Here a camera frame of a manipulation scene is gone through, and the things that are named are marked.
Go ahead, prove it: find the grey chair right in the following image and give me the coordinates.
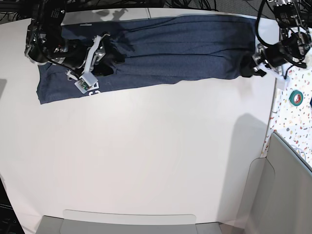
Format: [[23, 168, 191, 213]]
[[244, 133, 312, 234]]

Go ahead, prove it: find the grey chair bottom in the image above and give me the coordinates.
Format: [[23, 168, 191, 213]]
[[36, 210, 221, 234]]

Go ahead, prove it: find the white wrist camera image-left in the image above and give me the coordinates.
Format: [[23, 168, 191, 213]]
[[75, 75, 98, 94]]

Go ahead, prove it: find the terrazzo patterned side surface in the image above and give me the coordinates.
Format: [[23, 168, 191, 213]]
[[261, 51, 312, 165]]

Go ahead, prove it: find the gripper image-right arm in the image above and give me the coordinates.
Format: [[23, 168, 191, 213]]
[[240, 44, 270, 78]]

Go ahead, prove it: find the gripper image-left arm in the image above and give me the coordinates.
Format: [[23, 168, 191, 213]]
[[65, 33, 125, 80]]

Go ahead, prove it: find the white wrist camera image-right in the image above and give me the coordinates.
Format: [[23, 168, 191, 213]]
[[268, 69, 289, 86]]

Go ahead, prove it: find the dark blue t-shirt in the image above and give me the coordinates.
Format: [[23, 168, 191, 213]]
[[36, 14, 256, 105]]

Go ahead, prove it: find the grey chair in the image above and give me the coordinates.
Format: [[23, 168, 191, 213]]
[[244, 133, 312, 234], [36, 210, 221, 234]]

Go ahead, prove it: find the green tape roll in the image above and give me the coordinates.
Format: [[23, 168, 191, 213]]
[[289, 90, 304, 106]]

